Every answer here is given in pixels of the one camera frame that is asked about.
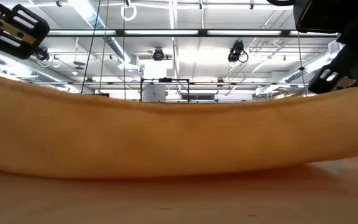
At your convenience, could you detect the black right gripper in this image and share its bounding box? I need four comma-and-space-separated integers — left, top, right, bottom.
292, 0, 358, 95

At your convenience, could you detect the orange microfiber towel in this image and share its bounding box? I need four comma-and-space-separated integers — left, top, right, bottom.
0, 68, 358, 180

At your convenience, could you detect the black ceiling camera cluster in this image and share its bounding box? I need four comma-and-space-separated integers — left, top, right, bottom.
35, 46, 51, 62

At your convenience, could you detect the white hanging cable loop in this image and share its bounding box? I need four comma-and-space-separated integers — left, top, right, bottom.
120, 0, 138, 22

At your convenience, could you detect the black overhead camera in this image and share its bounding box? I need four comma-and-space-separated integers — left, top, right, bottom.
227, 39, 249, 63

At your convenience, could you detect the black round ceiling camera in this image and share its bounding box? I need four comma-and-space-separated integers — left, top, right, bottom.
152, 47, 165, 62

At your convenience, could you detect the white box in black frame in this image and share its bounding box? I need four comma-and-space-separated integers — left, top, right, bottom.
139, 77, 191, 103

